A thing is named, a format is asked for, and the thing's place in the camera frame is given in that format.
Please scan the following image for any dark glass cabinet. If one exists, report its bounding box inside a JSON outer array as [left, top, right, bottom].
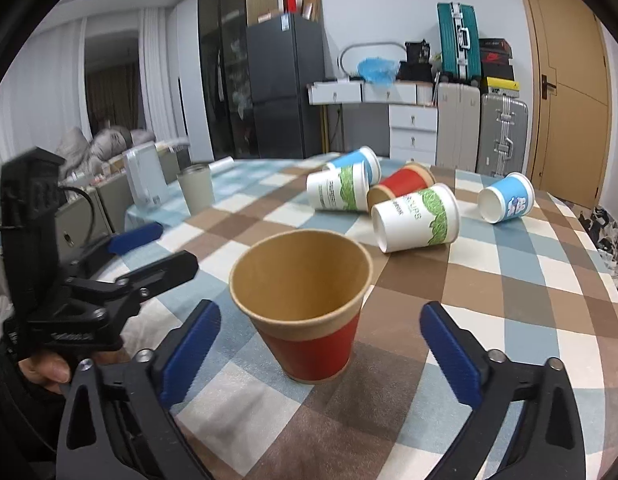
[[198, 0, 278, 161]]

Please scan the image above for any brown curtain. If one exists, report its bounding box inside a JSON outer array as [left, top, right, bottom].
[[85, 62, 140, 133]]

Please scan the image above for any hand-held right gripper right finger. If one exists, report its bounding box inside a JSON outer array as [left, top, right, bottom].
[[420, 301, 587, 480]]

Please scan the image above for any white desk with drawers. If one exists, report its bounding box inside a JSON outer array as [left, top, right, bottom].
[[307, 80, 438, 165]]

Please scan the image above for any grey cushions pile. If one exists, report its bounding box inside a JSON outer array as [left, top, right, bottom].
[[56, 127, 157, 176]]

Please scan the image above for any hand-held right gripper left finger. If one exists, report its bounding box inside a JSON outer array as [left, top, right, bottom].
[[56, 299, 222, 480]]

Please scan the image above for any black refrigerator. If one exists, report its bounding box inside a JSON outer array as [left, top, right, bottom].
[[246, 14, 327, 160]]

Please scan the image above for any wooden door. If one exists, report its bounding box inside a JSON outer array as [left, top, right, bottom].
[[514, 0, 612, 208]]

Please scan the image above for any black cable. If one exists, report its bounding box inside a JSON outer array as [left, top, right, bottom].
[[58, 186, 96, 243]]

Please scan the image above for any person's left hand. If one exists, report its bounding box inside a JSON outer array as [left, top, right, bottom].
[[19, 351, 74, 395]]

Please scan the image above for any teal suitcase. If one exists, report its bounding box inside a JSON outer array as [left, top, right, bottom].
[[436, 2, 482, 86]]

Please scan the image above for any checkered tablecloth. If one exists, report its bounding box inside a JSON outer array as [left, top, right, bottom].
[[124, 152, 618, 480]]

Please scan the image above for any white curtain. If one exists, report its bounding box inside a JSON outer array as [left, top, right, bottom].
[[139, 0, 200, 161]]

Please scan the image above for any grey tumbler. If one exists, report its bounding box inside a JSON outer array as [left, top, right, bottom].
[[177, 163, 212, 215]]

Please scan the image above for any blue plastic bag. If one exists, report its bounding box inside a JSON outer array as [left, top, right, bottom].
[[357, 57, 400, 86]]

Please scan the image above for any grey metal cabinet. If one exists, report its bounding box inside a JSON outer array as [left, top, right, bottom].
[[54, 187, 114, 261]]

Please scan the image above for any white suitcase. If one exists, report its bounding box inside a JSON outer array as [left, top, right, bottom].
[[435, 82, 481, 173]]

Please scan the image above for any black red shoe box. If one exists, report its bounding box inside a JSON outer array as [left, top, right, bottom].
[[479, 38, 514, 67]]

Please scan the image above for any patterned cloth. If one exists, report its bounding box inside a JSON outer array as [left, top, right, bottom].
[[579, 205, 618, 263]]

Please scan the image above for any black bag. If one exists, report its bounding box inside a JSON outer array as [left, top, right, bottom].
[[404, 40, 434, 66]]

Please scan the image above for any yellow black shoe box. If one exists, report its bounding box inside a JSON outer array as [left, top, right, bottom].
[[481, 77, 521, 98]]

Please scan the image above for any grey metal tube frame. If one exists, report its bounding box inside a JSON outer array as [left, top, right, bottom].
[[339, 41, 408, 81]]

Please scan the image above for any person's left forearm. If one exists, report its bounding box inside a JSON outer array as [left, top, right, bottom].
[[0, 350, 60, 463]]

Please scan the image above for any red brown-rimmed paper cup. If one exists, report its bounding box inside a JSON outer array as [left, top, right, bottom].
[[229, 229, 374, 385], [366, 164, 436, 211]]

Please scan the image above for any silver suitcase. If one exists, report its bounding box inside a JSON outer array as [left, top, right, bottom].
[[476, 92, 530, 178]]

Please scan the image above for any blue white paper cup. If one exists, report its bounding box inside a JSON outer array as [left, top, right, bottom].
[[477, 172, 536, 224], [325, 146, 382, 186]]

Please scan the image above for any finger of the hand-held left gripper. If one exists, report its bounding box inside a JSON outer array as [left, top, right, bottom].
[[71, 251, 198, 311], [64, 223, 164, 281]]

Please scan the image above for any clear plastic box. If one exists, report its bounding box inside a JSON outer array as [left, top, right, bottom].
[[125, 142, 166, 208]]

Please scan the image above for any white green-print paper cup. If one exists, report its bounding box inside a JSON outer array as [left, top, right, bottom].
[[371, 183, 460, 254], [306, 162, 370, 212]]

